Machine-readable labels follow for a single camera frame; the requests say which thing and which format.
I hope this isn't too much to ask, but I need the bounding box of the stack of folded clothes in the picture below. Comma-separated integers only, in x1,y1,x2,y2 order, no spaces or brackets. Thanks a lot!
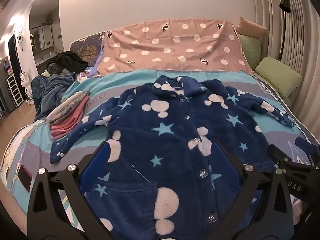
47,89,90,140

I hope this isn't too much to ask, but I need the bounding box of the small green pillow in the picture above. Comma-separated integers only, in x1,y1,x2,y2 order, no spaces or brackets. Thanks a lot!
237,34,262,70

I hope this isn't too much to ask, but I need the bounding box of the teal plush blanket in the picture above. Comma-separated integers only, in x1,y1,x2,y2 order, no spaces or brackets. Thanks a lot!
31,72,78,122

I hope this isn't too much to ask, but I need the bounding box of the large green pillow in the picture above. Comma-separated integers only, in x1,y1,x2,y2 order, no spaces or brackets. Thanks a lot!
254,57,302,98

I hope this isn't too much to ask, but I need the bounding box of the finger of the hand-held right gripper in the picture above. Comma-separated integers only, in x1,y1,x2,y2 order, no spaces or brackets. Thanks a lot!
267,144,304,174
295,136,320,167

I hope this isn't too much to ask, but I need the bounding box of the pile of black clothes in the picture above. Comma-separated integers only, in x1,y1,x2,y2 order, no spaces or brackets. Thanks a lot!
47,51,88,75

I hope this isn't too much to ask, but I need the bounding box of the white wall figure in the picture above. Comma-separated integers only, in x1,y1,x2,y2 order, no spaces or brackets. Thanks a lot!
16,25,24,48

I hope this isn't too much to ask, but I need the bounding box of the blue and grey striped bedsheet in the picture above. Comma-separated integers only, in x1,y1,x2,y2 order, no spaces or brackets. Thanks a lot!
0,69,320,230

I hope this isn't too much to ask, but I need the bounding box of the white figurine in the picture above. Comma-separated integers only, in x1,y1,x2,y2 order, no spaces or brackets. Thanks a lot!
19,70,34,104

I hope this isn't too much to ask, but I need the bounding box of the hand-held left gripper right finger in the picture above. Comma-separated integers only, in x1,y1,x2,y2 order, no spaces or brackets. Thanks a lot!
212,141,303,240

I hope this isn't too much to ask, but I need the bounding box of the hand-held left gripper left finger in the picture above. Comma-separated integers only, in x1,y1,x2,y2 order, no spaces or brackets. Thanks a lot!
26,141,113,240

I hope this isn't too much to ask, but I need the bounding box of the tan pillow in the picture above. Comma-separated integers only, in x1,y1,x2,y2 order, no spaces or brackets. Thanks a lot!
236,17,268,40

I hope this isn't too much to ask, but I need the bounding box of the black floor lamp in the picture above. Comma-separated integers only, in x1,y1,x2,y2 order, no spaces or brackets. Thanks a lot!
279,0,291,62

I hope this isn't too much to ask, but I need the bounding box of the white shelf rack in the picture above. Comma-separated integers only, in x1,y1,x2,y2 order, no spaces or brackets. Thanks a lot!
5,75,24,108

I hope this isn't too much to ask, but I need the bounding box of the blue fleece pajama top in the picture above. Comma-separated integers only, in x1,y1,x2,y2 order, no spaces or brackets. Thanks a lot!
49,75,295,240

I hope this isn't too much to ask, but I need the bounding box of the pink polka dot sheet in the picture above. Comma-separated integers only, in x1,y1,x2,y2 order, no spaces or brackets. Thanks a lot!
96,18,255,77

